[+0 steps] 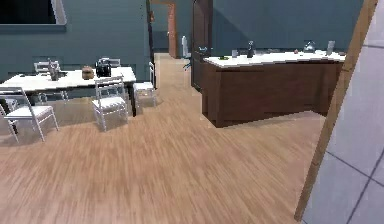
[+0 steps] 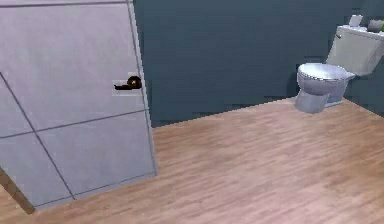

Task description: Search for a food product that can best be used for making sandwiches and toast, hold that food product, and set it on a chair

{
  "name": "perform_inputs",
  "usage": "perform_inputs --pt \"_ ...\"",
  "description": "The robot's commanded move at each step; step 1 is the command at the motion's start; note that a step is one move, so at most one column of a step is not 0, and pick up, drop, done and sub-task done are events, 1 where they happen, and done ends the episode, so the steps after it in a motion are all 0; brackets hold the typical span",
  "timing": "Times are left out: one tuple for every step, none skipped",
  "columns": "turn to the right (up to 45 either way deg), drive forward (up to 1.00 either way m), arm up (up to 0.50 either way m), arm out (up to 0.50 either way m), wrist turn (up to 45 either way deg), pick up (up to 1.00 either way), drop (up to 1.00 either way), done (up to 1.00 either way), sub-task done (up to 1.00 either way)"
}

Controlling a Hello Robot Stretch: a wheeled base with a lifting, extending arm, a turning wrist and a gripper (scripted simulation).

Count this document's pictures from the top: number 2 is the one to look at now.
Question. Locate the white toilet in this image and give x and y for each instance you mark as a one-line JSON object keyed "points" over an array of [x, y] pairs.
{"points": [[328, 75]]}

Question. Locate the grey green round object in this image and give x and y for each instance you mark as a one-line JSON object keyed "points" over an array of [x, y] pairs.
{"points": [[376, 25]]}

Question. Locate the pale grey room door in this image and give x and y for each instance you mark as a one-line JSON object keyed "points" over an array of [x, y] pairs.
{"points": [[73, 100]]}

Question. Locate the white box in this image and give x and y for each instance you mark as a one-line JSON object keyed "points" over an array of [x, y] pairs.
{"points": [[355, 20]]}

